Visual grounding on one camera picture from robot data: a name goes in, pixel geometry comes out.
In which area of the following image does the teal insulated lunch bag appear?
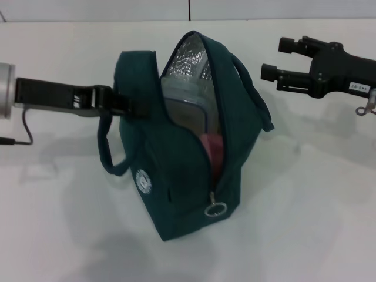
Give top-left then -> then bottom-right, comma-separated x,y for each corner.
98,29 -> 276,243

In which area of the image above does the left arm grey cable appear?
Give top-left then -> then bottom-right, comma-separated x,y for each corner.
0,108 -> 35,145

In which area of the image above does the clear food container blue rim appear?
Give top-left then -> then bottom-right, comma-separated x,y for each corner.
160,76 -> 211,139

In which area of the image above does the right arm cable connector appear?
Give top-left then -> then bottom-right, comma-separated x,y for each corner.
355,87 -> 376,116

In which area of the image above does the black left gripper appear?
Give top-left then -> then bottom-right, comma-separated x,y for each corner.
16,76 -> 151,119

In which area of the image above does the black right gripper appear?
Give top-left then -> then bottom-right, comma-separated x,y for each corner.
260,35 -> 376,99

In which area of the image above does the pink peach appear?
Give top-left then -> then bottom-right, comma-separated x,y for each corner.
201,132 -> 226,177

